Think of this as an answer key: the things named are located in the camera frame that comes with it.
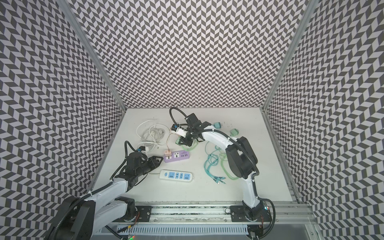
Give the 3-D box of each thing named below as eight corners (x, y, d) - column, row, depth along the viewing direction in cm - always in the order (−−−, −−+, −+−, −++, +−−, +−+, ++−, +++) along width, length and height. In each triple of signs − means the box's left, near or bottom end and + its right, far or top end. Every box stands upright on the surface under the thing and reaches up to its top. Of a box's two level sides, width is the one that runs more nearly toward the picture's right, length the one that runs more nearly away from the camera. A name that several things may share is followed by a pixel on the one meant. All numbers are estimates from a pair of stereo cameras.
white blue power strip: (159, 180, 86) (158, 178, 83) (161, 171, 89) (160, 169, 86) (192, 182, 85) (191, 180, 82) (192, 173, 88) (192, 171, 85)
